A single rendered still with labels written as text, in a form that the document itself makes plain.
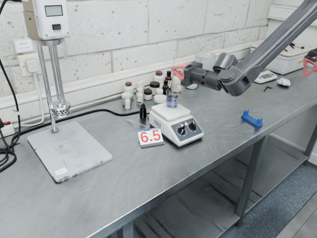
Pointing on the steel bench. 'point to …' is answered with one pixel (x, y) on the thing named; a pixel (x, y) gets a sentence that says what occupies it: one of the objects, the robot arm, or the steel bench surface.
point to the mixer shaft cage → (60, 105)
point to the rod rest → (252, 119)
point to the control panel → (186, 129)
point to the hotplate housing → (155, 122)
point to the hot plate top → (159, 109)
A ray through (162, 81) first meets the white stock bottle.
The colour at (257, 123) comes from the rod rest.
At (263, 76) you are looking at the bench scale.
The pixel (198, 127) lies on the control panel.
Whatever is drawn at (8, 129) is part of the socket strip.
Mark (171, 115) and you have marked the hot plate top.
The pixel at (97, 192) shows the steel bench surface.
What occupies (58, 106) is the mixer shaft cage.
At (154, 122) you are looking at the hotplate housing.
